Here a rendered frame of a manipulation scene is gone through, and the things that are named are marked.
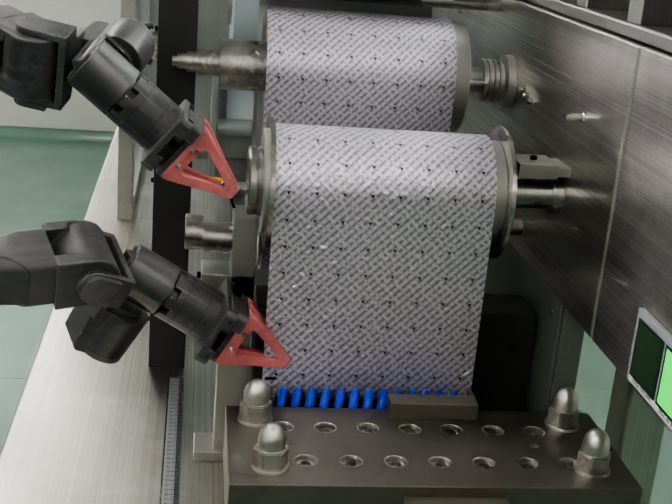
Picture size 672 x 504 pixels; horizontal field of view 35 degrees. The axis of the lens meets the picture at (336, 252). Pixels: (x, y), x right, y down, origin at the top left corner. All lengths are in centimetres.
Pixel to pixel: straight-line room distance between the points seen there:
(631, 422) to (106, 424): 67
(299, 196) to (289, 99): 25
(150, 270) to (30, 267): 13
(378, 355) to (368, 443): 13
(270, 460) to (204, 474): 27
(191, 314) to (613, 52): 50
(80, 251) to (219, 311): 16
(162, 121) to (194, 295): 18
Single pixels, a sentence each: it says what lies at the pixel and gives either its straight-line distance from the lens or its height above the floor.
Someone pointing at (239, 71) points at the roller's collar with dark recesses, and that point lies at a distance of 136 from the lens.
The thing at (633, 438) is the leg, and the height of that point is 91.
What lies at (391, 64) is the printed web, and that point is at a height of 136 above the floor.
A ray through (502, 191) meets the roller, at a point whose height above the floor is 127.
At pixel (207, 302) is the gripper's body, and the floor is 114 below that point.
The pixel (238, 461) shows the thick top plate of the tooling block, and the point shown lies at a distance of 105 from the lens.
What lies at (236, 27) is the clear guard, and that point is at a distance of 212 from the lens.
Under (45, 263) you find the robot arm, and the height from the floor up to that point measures 120.
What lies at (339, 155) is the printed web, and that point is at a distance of 112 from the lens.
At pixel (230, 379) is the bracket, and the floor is 100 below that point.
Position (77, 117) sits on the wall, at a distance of 681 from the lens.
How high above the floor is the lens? 155
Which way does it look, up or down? 18 degrees down
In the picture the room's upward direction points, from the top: 5 degrees clockwise
